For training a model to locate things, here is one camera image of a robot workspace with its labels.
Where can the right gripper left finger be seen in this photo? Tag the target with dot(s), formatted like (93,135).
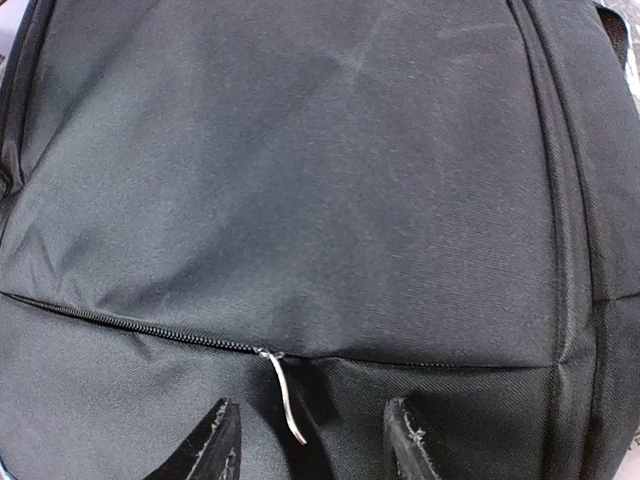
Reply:
(211,451)

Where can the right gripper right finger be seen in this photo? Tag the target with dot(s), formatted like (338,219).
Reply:
(405,453)

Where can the black student bag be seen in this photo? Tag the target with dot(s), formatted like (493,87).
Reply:
(311,208)

